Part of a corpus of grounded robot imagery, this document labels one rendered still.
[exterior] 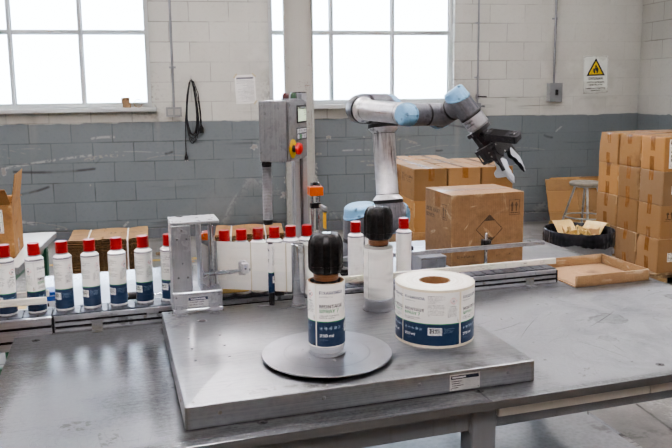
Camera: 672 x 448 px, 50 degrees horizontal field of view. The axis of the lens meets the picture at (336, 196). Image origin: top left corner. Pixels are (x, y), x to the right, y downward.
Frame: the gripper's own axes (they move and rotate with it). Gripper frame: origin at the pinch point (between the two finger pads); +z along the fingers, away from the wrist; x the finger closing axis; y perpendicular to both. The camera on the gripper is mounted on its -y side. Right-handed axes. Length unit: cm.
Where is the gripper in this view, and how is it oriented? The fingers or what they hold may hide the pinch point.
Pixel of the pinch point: (519, 173)
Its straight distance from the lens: 247.1
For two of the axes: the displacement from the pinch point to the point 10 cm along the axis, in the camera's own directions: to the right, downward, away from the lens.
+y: -5.4, 3.3, 7.8
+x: -5.9, 5.1, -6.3
